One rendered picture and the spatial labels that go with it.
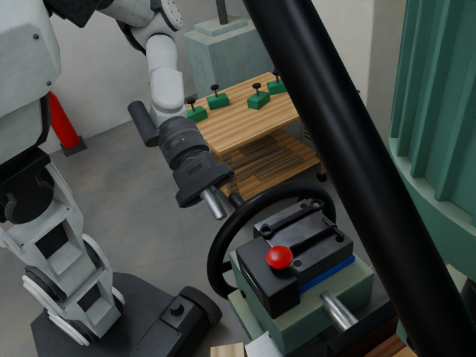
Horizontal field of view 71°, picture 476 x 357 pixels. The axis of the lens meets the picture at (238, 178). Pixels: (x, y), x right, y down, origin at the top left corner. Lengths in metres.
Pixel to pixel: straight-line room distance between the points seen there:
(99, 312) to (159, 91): 0.85
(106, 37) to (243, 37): 1.19
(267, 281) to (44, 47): 0.44
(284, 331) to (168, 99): 0.47
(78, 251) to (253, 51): 1.84
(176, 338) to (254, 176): 0.93
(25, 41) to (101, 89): 2.59
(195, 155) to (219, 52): 1.72
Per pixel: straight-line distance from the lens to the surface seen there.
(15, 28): 0.54
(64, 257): 1.01
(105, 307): 1.30
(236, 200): 0.60
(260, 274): 0.39
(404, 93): 0.17
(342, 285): 0.44
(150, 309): 1.46
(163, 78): 0.72
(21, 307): 2.06
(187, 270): 1.73
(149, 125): 0.68
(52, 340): 1.60
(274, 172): 1.82
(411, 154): 0.17
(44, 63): 0.58
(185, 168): 0.64
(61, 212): 0.89
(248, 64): 2.45
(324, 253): 0.41
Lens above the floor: 1.33
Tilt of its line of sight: 38 degrees down
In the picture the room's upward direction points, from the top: 12 degrees counter-clockwise
